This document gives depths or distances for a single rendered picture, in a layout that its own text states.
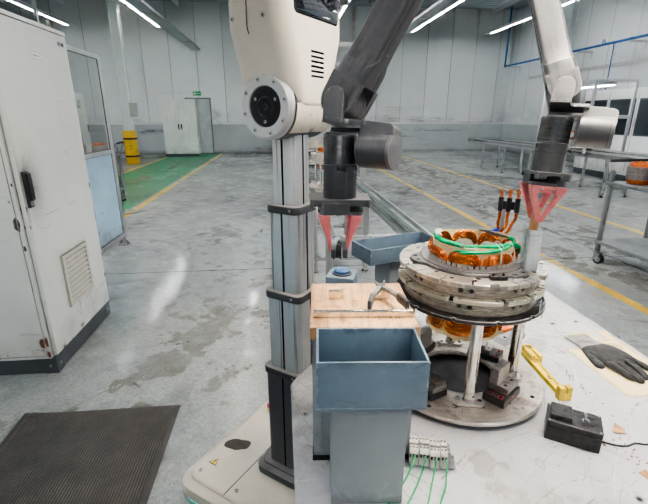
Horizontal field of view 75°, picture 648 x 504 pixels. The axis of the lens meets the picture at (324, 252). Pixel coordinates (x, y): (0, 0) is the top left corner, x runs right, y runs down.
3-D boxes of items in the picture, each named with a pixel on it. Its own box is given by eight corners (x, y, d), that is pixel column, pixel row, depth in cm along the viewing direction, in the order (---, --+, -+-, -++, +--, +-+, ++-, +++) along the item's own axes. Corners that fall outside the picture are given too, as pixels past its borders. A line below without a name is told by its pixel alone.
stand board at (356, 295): (420, 339, 73) (421, 327, 72) (309, 340, 72) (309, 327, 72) (398, 293, 92) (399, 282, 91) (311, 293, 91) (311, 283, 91)
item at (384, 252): (415, 313, 141) (421, 231, 132) (436, 327, 131) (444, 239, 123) (349, 328, 131) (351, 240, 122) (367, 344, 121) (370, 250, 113)
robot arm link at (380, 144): (350, 97, 73) (325, 85, 66) (413, 97, 68) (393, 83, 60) (342, 167, 75) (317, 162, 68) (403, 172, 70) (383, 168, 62)
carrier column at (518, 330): (518, 376, 103) (531, 298, 97) (508, 376, 103) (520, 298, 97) (514, 370, 105) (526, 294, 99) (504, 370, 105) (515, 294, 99)
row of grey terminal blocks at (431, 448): (453, 454, 82) (455, 436, 81) (455, 473, 78) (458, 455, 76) (401, 447, 84) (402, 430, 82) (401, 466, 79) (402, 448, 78)
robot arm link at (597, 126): (555, 101, 88) (556, 76, 81) (621, 103, 83) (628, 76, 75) (541, 153, 87) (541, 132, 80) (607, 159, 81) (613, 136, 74)
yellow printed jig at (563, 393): (573, 401, 98) (576, 388, 97) (558, 401, 97) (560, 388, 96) (530, 350, 118) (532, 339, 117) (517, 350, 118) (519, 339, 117)
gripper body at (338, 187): (371, 211, 70) (373, 166, 68) (310, 211, 70) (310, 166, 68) (366, 202, 77) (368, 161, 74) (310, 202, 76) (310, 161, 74)
